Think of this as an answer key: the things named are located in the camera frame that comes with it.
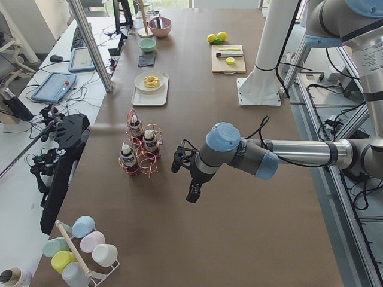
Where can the yellow lemon far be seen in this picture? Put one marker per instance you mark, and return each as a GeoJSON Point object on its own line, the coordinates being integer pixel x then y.
{"type": "Point", "coordinates": [222, 35]}

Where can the yellow pastry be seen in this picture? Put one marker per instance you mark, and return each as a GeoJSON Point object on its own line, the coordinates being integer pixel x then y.
{"type": "Point", "coordinates": [151, 81]}

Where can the green ceramic bowl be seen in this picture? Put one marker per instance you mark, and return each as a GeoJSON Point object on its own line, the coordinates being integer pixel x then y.
{"type": "Point", "coordinates": [147, 45]}

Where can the yellow lemon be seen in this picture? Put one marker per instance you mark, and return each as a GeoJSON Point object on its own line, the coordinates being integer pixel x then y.
{"type": "Point", "coordinates": [211, 38]}
{"type": "Point", "coordinates": [222, 35]}

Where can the pink bowl with ice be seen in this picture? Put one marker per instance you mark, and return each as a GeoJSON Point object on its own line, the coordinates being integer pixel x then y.
{"type": "Point", "coordinates": [160, 32]}

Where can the white cup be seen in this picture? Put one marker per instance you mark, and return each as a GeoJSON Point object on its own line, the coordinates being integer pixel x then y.
{"type": "Point", "coordinates": [105, 254]}

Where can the half lemon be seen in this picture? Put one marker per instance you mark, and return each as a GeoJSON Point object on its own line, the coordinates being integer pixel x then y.
{"type": "Point", "coordinates": [230, 60]}

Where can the cream serving tray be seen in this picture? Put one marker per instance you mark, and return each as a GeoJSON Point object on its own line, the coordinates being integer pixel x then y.
{"type": "Point", "coordinates": [151, 98]}

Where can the black water bottle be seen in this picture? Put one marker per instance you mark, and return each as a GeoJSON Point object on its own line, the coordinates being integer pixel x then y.
{"type": "Point", "coordinates": [17, 107]}

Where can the tea bottle front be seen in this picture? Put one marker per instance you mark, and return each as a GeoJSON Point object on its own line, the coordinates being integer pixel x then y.
{"type": "Point", "coordinates": [129, 160]}

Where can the white plate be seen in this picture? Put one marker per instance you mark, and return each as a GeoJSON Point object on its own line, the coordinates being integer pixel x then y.
{"type": "Point", "coordinates": [139, 81]}

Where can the yellow lemon near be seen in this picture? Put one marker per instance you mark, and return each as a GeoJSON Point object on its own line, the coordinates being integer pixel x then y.
{"type": "Point", "coordinates": [211, 38]}

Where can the black folded stand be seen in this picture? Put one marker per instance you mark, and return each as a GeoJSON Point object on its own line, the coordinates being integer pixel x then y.
{"type": "Point", "coordinates": [71, 136]}

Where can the green lime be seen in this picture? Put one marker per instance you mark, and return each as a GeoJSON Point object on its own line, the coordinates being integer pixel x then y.
{"type": "Point", "coordinates": [218, 41]}

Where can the white wire cup rack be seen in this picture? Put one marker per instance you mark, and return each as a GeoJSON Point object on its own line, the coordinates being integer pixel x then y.
{"type": "Point", "coordinates": [93, 270]}

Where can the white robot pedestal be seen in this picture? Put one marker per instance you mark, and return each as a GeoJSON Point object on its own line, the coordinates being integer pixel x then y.
{"type": "Point", "coordinates": [261, 86]}

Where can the blue cup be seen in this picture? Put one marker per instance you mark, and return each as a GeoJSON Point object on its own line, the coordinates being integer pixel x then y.
{"type": "Point", "coordinates": [83, 226]}

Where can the blue teach pendant far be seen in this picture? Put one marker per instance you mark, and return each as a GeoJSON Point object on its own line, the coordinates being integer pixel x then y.
{"type": "Point", "coordinates": [80, 60]}

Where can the light grey cup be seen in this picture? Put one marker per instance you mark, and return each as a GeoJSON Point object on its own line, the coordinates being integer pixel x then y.
{"type": "Point", "coordinates": [74, 276]}

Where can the yellow cup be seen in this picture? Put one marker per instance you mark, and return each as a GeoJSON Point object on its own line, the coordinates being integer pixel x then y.
{"type": "Point", "coordinates": [61, 259]}

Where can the grey folded cloth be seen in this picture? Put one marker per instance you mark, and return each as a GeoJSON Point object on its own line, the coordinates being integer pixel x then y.
{"type": "Point", "coordinates": [146, 60]}

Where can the tea bottle back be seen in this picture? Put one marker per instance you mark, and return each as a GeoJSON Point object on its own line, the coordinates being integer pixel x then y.
{"type": "Point", "coordinates": [136, 128]}

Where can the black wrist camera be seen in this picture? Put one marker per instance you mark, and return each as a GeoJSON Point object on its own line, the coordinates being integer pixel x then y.
{"type": "Point", "coordinates": [183, 156]}

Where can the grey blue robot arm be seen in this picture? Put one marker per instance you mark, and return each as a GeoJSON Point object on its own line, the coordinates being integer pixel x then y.
{"type": "Point", "coordinates": [356, 24]}

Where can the copper wire bottle rack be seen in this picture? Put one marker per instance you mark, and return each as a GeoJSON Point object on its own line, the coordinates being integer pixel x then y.
{"type": "Point", "coordinates": [147, 162]}

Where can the blue teach pendant near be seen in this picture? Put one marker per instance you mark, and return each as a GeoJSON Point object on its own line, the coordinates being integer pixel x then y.
{"type": "Point", "coordinates": [54, 87]}

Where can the black computer mouse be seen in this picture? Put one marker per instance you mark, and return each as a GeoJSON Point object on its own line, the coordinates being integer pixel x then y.
{"type": "Point", "coordinates": [56, 58]}

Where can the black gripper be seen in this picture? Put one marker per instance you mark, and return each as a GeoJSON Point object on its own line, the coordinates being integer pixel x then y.
{"type": "Point", "coordinates": [200, 178]}

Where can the pink cup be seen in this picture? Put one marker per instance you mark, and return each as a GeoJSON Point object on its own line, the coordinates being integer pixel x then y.
{"type": "Point", "coordinates": [90, 241]}

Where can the yellow plastic knife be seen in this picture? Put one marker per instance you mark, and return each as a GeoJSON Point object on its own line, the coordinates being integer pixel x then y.
{"type": "Point", "coordinates": [229, 49]}

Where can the green cup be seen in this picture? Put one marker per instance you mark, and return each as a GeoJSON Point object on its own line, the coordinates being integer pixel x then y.
{"type": "Point", "coordinates": [55, 245]}

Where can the tea bottle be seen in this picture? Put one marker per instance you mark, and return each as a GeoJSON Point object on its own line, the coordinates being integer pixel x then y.
{"type": "Point", "coordinates": [129, 160]}
{"type": "Point", "coordinates": [150, 142]}
{"type": "Point", "coordinates": [136, 128]}

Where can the metal ice scoop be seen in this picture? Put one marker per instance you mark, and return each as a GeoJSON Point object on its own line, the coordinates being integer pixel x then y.
{"type": "Point", "coordinates": [160, 22]}

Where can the black keyboard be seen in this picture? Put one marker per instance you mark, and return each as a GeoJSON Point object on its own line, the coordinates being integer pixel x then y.
{"type": "Point", "coordinates": [78, 40]}

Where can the blue teach pendant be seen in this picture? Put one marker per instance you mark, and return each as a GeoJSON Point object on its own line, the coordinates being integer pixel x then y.
{"type": "Point", "coordinates": [54, 87]}
{"type": "Point", "coordinates": [80, 60]}

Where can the aluminium frame post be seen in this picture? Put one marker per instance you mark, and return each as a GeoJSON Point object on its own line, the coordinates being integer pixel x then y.
{"type": "Point", "coordinates": [79, 15]}

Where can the wooden cutting board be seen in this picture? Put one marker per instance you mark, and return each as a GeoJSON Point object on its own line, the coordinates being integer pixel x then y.
{"type": "Point", "coordinates": [219, 64]}

